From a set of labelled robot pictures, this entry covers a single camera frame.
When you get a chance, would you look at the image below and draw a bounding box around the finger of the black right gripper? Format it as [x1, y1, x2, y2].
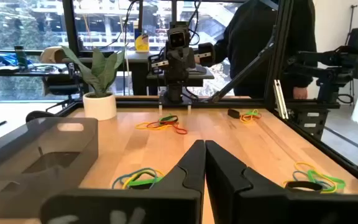
[178, 66, 190, 83]
[168, 67, 179, 83]

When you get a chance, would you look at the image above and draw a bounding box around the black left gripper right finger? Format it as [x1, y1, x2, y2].
[205, 139, 358, 224]

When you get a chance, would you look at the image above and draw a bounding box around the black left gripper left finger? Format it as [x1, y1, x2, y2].
[40, 139, 206, 224]

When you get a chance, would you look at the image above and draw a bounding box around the blue rubber band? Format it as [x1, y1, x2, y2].
[292, 170, 332, 191]
[112, 167, 160, 190]

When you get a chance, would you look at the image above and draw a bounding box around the green rubber bands bottom centre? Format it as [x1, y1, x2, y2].
[283, 161, 338, 194]

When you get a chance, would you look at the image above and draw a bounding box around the grey translucent plastic bin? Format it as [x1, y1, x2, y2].
[0, 116, 99, 219]

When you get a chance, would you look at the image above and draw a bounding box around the black laptop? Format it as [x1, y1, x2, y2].
[146, 64, 216, 88]

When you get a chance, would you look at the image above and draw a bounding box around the yellow bag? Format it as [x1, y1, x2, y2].
[134, 29, 150, 53]

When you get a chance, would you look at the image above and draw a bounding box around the person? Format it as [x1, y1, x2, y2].
[212, 0, 318, 100]

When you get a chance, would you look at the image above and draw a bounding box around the green plant in white pot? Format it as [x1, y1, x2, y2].
[60, 45, 126, 121]

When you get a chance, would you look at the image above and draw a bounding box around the black equipment box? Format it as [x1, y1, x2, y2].
[290, 108, 329, 141]

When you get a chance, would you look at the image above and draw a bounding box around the person's hand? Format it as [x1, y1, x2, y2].
[292, 86, 309, 100]

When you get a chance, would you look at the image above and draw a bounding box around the dark bottle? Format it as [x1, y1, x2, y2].
[14, 45, 29, 71]

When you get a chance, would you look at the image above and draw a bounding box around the black side desk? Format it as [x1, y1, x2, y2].
[0, 62, 71, 103]

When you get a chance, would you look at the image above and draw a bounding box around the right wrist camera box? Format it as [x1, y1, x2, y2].
[168, 27, 188, 50]

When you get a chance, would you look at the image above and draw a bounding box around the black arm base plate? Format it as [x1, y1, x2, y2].
[158, 93, 195, 106]

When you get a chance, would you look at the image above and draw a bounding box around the black diagonal frame brace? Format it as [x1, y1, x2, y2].
[209, 37, 276, 104]

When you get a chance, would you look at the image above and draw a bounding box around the black vertical frame post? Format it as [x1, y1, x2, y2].
[263, 0, 294, 110]

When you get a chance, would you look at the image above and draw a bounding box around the silver frame bracket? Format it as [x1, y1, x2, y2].
[273, 79, 289, 121]

